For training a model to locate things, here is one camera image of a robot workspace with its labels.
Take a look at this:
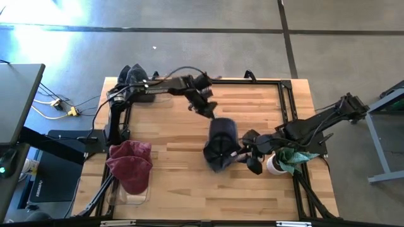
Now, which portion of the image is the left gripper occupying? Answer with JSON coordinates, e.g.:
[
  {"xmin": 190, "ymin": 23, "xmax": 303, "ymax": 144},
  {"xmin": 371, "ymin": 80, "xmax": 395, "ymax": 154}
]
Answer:
[{"xmin": 186, "ymin": 84, "xmax": 218, "ymax": 120}]

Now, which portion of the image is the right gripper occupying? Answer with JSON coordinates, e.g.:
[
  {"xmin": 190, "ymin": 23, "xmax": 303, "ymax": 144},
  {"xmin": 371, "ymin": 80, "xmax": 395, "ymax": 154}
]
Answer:
[{"xmin": 232, "ymin": 134, "xmax": 282, "ymax": 176}]

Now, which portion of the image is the blue denim cap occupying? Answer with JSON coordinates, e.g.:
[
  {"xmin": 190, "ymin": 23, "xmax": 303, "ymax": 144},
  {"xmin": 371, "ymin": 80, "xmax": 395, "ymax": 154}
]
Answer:
[
  {"xmin": 117, "ymin": 65, "xmax": 132, "ymax": 86},
  {"xmin": 124, "ymin": 63, "xmax": 156, "ymax": 103},
  {"xmin": 203, "ymin": 117, "xmax": 243, "ymax": 173}
]

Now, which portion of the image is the red denim cap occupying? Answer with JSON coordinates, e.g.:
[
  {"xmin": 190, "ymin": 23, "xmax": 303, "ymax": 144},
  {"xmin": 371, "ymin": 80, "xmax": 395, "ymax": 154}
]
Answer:
[
  {"xmin": 109, "ymin": 139, "xmax": 153, "ymax": 162},
  {"xmin": 105, "ymin": 154, "xmax": 154, "ymax": 196}
]

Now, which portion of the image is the green cloth with white cup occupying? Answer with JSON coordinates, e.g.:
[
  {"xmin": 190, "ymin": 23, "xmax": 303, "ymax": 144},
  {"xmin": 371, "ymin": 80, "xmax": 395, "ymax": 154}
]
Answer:
[{"xmin": 266, "ymin": 146, "xmax": 321, "ymax": 176}]

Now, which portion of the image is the clear plastic bin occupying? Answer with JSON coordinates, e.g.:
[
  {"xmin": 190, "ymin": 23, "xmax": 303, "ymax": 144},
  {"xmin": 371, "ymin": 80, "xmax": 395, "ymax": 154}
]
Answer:
[
  {"xmin": 105, "ymin": 150, "xmax": 152, "ymax": 206},
  {"xmin": 124, "ymin": 74, "xmax": 175, "ymax": 110}
]

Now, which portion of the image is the silver LED light bar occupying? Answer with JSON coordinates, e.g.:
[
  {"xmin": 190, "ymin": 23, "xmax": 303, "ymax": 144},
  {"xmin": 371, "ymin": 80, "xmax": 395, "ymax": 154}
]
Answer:
[
  {"xmin": 100, "ymin": 221, "xmax": 137, "ymax": 227},
  {"xmin": 276, "ymin": 221, "xmax": 312, "ymax": 227}
]

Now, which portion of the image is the black overhead rig beam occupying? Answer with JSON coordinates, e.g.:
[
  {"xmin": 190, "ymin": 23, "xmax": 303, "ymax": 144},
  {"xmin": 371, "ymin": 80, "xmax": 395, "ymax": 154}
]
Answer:
[{"xmin": 0, "ymin": 216, "xmax": 404, "ymax": 227}]

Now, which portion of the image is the black diagonal rig strut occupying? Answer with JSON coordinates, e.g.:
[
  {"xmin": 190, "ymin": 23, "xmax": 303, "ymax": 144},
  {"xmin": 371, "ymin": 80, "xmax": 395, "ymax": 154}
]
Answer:
[{"xmin": 18, "ymin": 125, "xmax": 86, "ymax": 166}]

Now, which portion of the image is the white paper cup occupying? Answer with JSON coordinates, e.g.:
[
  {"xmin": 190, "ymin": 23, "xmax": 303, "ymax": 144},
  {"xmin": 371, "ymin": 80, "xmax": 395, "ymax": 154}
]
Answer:
[{"xmin": 21, "ymin": 158, "xmax": 40, "ymax": 176}]

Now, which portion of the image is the dark grey desk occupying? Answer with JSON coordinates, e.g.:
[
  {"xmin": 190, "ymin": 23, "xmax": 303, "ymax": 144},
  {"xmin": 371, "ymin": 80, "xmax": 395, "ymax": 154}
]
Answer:
[{"xmin": 0, "ymin": 62, "xmax": 46, "ymax": 146}]

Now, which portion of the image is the person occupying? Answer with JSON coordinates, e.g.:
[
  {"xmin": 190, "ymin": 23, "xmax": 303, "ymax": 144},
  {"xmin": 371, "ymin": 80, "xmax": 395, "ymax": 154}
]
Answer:
[{"xmin": 25, "ymin": 210, "xmax": 51, "ymax": 221}]

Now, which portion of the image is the black computer mouse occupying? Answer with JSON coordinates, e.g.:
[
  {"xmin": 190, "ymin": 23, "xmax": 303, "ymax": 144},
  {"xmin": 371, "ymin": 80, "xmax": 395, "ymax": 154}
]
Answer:
[{"xmin": 0, "ymin": 148, "xmax": 18, "ymax": 178}]

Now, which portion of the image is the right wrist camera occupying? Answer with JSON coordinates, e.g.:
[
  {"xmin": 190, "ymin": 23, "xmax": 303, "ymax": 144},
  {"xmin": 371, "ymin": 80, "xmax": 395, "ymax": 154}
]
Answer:
[{"xmin": 242, "ymin": 128, "xmax": 260, "ymax": 143}]

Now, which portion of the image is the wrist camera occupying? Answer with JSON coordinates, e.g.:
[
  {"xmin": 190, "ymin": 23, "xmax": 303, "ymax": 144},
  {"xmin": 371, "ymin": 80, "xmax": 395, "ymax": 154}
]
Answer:
[
  {"xmin": 193, "ymin": 73, "xmax": 213, "ymax": 91},
  {"xmin": 242, "ymin": 128, "xmax": 260, "ymax": 143}
]

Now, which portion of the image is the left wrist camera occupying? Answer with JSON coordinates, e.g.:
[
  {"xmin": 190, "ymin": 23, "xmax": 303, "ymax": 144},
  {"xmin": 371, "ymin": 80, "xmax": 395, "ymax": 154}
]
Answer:
[{"xmin": 193, "ymin": 73, "xmax": 213, "ymax": 91}]

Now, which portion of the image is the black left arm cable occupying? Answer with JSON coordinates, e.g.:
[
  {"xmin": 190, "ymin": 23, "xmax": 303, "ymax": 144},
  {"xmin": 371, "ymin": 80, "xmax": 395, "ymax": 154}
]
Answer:
[{"xmin": 91, "ymin": 65, "xmax": 209, "ymax": 139}]

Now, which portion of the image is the black aluminium table frame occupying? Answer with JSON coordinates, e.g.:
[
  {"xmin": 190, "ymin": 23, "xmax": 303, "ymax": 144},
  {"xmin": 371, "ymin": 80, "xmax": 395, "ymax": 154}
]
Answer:
[{"xmin": 77, "ymin": 78, "xmax": 340, "ymax": 221}]

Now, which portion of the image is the grey metal table frame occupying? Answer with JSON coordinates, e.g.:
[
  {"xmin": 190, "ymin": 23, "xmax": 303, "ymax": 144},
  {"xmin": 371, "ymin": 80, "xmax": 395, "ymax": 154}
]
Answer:
[{"xmin": 347, "ymin": 80, "xmax": 404, "ymax": 185}]

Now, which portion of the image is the yellow cable with connector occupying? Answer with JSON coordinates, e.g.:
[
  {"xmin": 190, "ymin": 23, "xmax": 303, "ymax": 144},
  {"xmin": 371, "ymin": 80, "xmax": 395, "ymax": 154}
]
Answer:
[{"xmin": 30, "ymin": 98, "xmax": 80, "ymax": 121}]

